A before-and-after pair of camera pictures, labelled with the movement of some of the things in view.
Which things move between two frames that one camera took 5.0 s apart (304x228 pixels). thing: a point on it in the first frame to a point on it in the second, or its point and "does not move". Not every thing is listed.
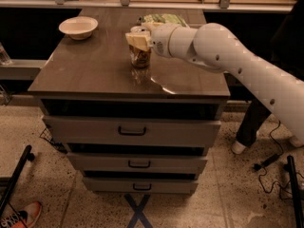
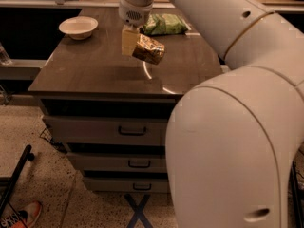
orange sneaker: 28,213 does not move
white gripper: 160,40 to 133,15
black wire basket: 47,135 does not move
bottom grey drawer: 137,185 does not move
